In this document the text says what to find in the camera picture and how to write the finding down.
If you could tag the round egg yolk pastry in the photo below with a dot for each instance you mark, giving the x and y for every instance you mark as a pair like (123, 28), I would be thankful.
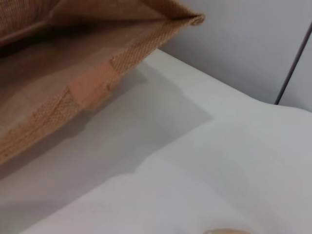
(226, 231)

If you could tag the brown jute handbag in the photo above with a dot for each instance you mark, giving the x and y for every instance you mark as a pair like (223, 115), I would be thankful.
(61, 73)

